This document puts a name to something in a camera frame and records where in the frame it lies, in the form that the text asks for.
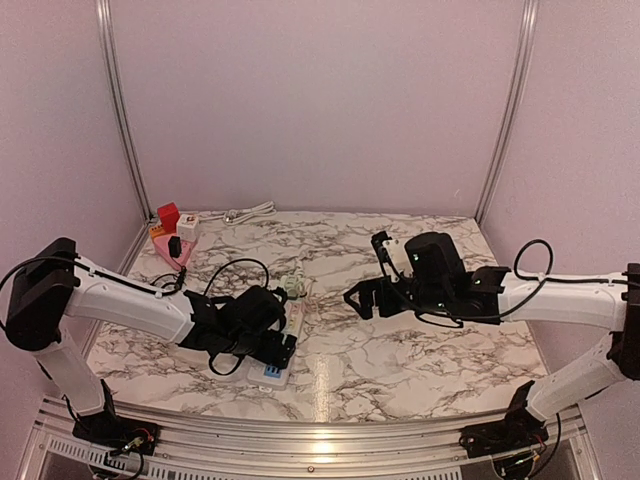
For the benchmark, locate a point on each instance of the pink triangular power strip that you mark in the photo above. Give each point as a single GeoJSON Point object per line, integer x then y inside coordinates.
{"type": "Point", "coordinates": [173, 250]}

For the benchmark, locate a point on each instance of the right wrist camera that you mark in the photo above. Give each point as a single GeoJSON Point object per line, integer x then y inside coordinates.
{"type": "Point", "coordinates": [392, 255]}

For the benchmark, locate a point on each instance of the right aluminium frame post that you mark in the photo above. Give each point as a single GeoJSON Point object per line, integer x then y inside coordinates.
{"type": "Point", "coordinates": [515, 94]}

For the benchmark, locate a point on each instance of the orange power strip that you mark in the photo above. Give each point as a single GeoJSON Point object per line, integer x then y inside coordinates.
{"type": "Point", "coordinates": [156, 231]}

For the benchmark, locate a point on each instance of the aluminium frame post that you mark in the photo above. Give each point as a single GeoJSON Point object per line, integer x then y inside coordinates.
{"type": "Point", "coordinates": [110, 58]}
{"type": "Point", "coordinates": [515, 94]}

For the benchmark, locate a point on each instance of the left aluminium frame post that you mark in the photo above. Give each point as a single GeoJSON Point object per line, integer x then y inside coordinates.
{"type": "Point", "coordinates": [110, 58]}

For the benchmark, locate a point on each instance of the black power adapter with cable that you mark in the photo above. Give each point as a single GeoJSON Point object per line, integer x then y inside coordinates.
{"type": "Point", "coordinates": [175, 279]}

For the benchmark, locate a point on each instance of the green grey plug adapter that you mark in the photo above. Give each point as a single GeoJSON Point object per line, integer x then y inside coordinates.
{"type": "Point", "coordinates": [294, 287]}

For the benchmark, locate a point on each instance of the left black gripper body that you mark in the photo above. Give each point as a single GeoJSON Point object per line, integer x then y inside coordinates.
{"type": "Point", "coordinates": [269, 354]}

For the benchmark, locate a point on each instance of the white cube socket adapter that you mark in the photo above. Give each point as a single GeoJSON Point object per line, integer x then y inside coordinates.
{"type": "Point", "coordinates": [188, 228]}

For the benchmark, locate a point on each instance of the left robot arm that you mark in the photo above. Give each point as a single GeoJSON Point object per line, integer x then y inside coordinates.
{"type": "Point", "coordinates": [59, 283]}

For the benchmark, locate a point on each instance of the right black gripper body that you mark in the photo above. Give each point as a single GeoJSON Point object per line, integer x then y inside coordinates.
{"type": "Point", "coordinates": [393, 305]}

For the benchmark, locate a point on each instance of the red cube socket adapter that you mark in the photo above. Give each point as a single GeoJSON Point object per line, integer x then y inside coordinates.
{"type": "Point", "coordinates": [169, 216]}

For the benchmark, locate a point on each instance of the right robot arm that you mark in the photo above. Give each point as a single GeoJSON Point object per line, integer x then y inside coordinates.
{"type": "Point", "coordinates": [426, 275]}

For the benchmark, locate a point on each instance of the aluminium front rail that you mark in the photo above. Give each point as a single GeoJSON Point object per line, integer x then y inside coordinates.
{"type": "Point", "coordinates": [206, 447]}

